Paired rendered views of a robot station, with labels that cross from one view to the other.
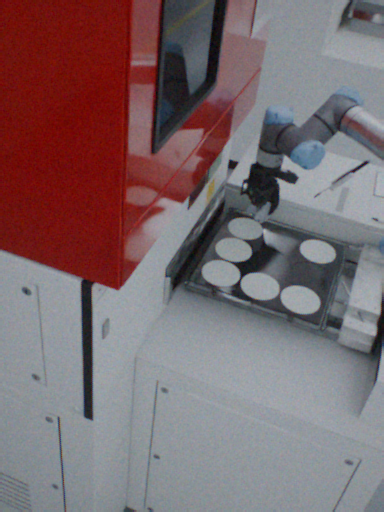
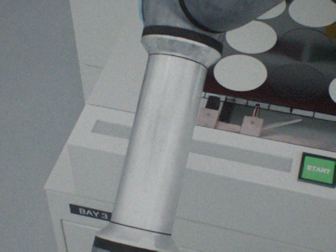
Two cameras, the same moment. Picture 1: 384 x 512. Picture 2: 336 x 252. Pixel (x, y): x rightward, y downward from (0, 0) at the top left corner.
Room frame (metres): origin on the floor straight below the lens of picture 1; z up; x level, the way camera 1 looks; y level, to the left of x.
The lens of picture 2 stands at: (0.96, -1.25, 1.80)
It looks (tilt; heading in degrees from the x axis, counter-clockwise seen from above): 48 degrees down; 89
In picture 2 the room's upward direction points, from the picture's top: straight up
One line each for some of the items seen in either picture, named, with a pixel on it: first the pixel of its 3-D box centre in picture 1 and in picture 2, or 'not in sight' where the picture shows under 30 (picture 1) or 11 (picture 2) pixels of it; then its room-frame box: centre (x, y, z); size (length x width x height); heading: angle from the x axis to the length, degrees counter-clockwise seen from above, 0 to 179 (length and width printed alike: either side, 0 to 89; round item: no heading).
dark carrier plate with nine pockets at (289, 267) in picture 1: (270, 262); (305, 45); (1.24, -0.22, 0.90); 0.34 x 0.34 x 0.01; 74
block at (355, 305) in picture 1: (363, 308); (249, 138); (1.11, -0.45, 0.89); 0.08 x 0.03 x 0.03; 74
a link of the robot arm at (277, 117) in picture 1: (277, 129); not in sight; (1.40, -0.17, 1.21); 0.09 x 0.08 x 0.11; 36
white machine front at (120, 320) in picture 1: (171, 242); not in sight; (1.12, 0.05, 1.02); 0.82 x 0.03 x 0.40; 164
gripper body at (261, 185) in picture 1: (263, 181); not in sight; (1.40, -0.17, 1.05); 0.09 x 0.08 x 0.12; 132
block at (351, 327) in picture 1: (359, 329); (204, 129); (1.03, -0.43, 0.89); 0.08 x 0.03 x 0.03; 74
